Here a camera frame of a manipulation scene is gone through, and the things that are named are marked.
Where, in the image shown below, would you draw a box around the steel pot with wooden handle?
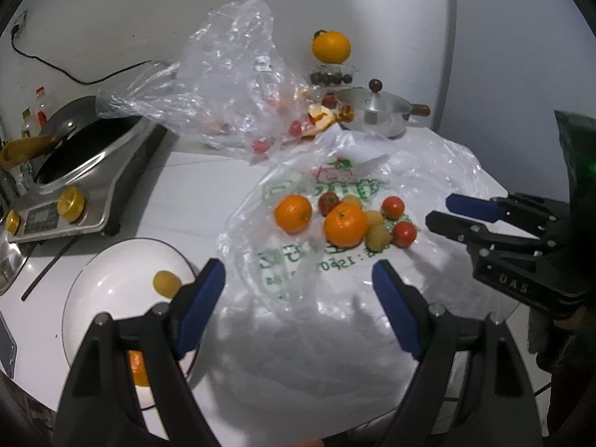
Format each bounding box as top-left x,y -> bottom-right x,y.
342,102 -> 431,139

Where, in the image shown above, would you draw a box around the clear bottle with yellow cap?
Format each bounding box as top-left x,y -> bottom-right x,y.
19,109 -> 38,139

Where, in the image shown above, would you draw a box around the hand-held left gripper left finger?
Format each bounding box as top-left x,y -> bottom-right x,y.
55,257 -> 227,447

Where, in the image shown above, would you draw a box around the white round plate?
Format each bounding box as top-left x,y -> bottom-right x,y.
62,238 -> 202,411

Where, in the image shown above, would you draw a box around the large orange with stem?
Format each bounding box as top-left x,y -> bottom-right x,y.
311,30 -> 351,64

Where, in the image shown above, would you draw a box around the pot lid with brown knob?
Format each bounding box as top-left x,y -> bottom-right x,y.
334,79 -> 413,115

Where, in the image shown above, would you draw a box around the small orange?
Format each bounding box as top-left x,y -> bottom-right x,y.
274,194 -> 313,235
323,204 -> 370,249
128,350 -> 150,387

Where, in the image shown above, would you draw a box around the black chopstick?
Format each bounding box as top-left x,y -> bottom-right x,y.
21,237 -> 80,302

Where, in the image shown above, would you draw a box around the clear box of dark fruits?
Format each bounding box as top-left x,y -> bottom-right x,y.
310,63 -> 357,87

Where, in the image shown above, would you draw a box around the black power cable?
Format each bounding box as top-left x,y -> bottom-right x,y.
10,25 -> 171,85

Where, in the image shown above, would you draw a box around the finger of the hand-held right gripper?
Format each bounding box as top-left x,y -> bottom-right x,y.
446,193 -> 567,239
425,210 -> 558,255

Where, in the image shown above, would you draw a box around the silver induction cooker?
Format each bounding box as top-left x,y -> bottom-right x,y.
7,116 -> 168,244

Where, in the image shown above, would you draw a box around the person's right forearm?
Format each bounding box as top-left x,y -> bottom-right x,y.
535,319 -> 596,445

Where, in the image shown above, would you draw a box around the white green-printed plastic bag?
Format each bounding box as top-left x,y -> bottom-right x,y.
212,128 -> 513,429

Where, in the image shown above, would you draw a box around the black wok with wooden handle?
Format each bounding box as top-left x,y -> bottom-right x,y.
0,96 -> 145,187

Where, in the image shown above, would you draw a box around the clear crumpled plastic bag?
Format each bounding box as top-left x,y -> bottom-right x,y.
95,0 -> 327,166

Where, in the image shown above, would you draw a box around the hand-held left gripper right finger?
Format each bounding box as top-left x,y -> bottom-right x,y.
371,260 -> 545,447

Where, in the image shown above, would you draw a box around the clear bottle with red cap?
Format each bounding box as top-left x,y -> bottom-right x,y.
34,86 -> 52,129

